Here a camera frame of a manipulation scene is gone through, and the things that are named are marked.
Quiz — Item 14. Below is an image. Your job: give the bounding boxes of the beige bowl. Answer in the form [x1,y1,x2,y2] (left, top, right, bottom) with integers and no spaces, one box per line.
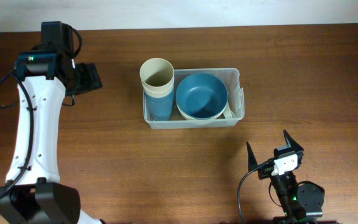
[177,105,224,120]

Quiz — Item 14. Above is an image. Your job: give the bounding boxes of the blue cup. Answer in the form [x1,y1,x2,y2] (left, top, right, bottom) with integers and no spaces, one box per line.
[147,103,172,121]
[144,92,174,110]

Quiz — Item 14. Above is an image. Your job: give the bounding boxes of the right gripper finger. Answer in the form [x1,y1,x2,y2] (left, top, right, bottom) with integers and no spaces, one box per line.
[246,141,258,172]
[283,129,304,152]

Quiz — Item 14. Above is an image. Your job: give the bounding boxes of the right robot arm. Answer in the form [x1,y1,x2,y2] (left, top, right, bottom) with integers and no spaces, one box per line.
[246,131,325,223]

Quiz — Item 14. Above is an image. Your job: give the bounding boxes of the clear plastic container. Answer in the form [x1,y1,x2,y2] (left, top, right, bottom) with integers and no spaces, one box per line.
[143,68,246,129]

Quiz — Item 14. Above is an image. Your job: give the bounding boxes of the blue bowl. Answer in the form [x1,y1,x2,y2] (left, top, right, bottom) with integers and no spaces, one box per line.
[176,73,229,118]

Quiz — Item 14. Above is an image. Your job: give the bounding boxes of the beige cup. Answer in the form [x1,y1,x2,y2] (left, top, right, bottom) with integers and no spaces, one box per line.
[143,85,173,99]
[139,58,175,90]

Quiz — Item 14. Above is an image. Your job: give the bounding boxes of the white plastic fork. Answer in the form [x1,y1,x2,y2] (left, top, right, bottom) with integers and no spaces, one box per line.
[223,83,241,120]

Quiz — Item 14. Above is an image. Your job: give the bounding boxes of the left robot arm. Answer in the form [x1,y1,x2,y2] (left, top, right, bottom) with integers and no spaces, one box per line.
[0,21,102,223]

